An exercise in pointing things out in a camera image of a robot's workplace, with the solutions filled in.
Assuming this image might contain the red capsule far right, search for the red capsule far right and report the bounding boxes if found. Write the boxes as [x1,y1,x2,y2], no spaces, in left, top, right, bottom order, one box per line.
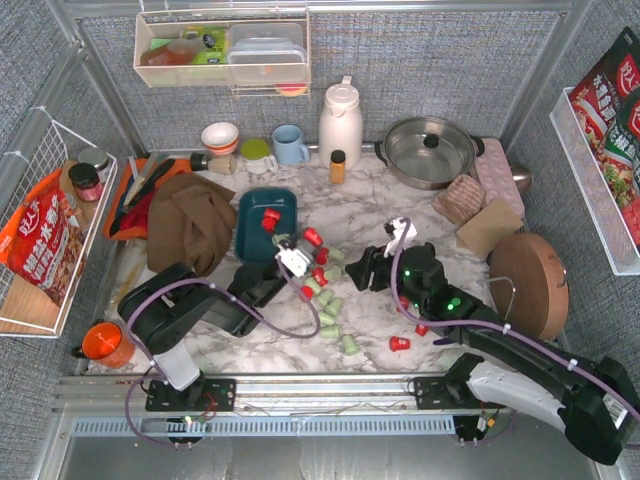
[396,296,409,312]

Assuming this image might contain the brown cloth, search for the brown cloth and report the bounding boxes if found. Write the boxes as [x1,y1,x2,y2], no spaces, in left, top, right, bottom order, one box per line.
[147,173,237,276]

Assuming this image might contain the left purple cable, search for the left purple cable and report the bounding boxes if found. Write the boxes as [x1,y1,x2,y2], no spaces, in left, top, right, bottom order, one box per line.
[123,259,322,449]

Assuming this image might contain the orange tray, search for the orange tray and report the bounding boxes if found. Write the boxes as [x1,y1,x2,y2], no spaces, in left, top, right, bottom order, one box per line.
[102,158,159,241]

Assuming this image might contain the orange spice bottle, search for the orange spice bottle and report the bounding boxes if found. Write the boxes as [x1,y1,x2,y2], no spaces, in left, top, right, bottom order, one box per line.
[329,150,346,184]

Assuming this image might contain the red capsule right middle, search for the red capsule right middle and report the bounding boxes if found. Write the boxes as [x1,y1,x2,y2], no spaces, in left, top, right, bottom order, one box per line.
[415,325,429,337]

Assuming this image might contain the striped pink cloth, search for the striped pink cloth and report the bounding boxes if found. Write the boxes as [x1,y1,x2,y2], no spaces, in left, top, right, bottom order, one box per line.
[433,175,486,226]

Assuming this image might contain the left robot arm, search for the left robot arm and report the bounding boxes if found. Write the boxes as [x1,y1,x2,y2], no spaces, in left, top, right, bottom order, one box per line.
[117,228,324,393]

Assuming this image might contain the white thermos jug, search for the white thermos jug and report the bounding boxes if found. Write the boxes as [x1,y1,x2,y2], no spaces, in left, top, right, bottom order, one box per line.
[318,75,364,171]

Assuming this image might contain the cream wall shelf basket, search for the cream wall shelf basket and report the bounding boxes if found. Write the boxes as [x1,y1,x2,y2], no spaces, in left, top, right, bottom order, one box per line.
[133,7,311,97]

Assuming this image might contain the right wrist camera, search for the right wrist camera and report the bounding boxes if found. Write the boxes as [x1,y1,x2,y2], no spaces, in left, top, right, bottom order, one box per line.
[383,217,417,246]

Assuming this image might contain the green capsule top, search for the green capsule top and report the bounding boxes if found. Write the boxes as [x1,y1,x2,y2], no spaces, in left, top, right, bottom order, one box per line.
[327,248,346,263]

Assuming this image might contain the clear plastic containers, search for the clear plastic containers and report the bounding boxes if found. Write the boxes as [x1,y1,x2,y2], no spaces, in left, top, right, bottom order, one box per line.
[226,22,307,86]

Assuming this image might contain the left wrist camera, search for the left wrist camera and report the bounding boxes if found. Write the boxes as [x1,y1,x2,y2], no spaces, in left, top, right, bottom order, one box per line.
[275,240,313,277]

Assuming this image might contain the silver ladle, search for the silver ladle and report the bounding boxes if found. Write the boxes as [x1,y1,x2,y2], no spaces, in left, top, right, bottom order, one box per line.
[510,163,533,195]

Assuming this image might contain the green lid cup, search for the green lid cup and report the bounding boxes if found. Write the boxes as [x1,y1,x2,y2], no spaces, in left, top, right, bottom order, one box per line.
[241,138,278,175]

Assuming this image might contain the red capsule right lower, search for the red capsule right lower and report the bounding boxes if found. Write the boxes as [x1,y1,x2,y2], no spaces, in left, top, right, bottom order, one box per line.
[389,336,411,352]

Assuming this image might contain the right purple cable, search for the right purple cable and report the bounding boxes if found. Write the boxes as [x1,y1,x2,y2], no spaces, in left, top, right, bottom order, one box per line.
[389,217,640,446]

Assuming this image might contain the orange mug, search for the orange mug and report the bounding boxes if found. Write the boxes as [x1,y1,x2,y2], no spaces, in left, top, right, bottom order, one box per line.
[71,322,135,369]

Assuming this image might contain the white orange bowl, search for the white orange bowl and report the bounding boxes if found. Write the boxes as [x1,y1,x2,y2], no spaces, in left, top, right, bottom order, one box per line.
[201,122,239,155]

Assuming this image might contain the red coffee capsule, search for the red coffee capsule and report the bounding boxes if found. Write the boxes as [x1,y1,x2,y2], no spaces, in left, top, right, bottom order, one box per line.
[303,227,324,248]
[263,208,281,222]

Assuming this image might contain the green capsule bottom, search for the green capsule bottom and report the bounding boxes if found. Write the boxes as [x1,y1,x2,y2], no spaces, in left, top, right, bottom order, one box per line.
[341,334,360,356]

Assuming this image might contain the red cloth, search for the red cloth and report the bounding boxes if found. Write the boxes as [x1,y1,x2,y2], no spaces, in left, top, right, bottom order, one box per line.
[118,206,149,239]

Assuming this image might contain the pink egg tray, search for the pink egg tray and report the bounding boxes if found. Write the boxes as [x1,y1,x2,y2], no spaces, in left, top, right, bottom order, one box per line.
[471,138,525,218]

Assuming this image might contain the purple cable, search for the purple cable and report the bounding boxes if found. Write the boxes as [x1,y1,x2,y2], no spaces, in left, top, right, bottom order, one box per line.
[389,217,640,446]
[123,259,322,449]

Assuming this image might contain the blue mug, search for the blue mug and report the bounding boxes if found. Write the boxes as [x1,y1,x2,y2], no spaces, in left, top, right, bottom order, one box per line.
[272,125,310,166]

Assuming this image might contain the brown paper square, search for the brown paper square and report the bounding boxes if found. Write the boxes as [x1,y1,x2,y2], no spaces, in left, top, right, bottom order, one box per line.
[456,199,524,259]

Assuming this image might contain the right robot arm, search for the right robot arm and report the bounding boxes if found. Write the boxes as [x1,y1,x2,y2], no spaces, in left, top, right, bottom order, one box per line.
[346,243,639,465]

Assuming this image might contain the red capsule left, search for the red capsule left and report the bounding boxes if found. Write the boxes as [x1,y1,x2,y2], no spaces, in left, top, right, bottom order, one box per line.
[300,286,314,301]

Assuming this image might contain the white handled knife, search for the white handled knife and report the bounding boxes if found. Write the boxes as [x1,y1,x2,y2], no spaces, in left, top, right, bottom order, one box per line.
[123,157,156,206]

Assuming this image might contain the steel pot with lid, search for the steel pot with lid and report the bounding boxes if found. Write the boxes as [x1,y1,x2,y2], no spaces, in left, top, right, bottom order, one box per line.
[374,117,485,191]

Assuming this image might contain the green capsule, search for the green capsule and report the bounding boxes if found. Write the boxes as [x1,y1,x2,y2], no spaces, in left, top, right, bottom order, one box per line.
[320,325,341,339]
[341,334,360,356]
[327,248,346,263]

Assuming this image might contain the green capsule lower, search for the green capsule lower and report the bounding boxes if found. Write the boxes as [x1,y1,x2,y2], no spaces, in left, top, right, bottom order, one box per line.
[320,325,341,339]

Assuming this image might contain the pepper grinder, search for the pepper grinder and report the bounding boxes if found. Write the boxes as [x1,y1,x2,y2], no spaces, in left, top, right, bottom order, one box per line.
[189,152,237,175]

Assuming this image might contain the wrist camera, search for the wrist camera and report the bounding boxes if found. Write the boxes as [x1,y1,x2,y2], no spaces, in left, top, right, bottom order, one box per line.
[383,217,417,246]
[275,240,313,277]

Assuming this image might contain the round wooden board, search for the round wooden board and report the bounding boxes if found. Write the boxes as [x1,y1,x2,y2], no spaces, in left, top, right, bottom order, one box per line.
[489,233,569,340]

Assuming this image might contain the teal storage basket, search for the teal storage basket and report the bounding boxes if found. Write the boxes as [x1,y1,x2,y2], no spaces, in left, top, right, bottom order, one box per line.
[235,187,297,264]

